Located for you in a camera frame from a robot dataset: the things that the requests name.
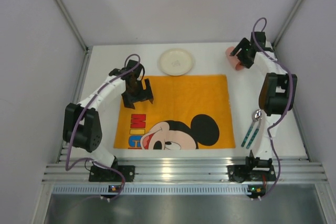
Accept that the pink plastic cup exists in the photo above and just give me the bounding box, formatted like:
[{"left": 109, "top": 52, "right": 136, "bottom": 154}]
[{"left": 225, "top": 47, "right": 245, "bottom": 71}]

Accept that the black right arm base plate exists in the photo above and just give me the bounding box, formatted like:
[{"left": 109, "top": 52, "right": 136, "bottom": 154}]
[{"left": 227, "top": 165, "right": 276, "bottom": 183}]

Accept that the slotted grey cable duct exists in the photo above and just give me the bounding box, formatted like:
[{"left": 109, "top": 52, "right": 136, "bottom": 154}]
[{"left": 52, "top": 184, "right": 265, "bottom": 196}]

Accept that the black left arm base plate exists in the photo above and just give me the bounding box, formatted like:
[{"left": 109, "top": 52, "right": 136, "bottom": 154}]
[{"left": 89, "top": 165, "right": 135, "bottom": 182}]

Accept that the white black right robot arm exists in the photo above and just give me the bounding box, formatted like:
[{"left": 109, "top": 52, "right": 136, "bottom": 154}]
[{"left": 225, "top": 31, "right": 297, "bottom": 159}]

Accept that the teal handled fork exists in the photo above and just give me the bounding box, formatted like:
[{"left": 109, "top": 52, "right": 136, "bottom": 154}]
[{"left": 241, "top": 121, "right": 256, "bottom": 147}]

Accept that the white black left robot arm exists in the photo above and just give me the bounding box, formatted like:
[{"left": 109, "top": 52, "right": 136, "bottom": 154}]
[{"left": 62, "top": 54, "right": 154, "bottom": 171}]

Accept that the orange Mickey Mouse placemat cloth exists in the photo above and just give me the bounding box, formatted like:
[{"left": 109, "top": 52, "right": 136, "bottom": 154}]
[{"left": 114, "top": 74, "right": 236, "bottom": 151}]

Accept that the teal handled spoon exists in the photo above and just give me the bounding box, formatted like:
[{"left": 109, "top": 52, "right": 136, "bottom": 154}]
[{"left": 246, "top": 109, "right": 262, "bottom": 149}]

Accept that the cream round plate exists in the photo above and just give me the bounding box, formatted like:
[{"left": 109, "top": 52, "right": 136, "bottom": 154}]
[{"left": 158, "top": 48, "right": 195, "bottom": 76}]

